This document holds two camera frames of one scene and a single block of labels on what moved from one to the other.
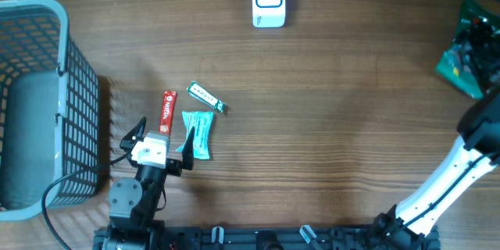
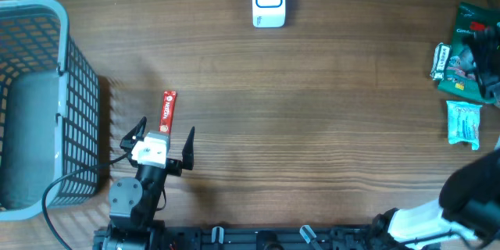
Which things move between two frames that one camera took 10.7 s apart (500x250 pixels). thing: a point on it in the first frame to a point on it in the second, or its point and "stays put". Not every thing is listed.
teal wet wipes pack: (201, 123) to (463, 123)
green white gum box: (204, 96) to (441, 61)
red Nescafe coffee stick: (168, 110) stays put
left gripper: (175, 167) stays put
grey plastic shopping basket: (49, 109) stays put
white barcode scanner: (269, 0) stays put
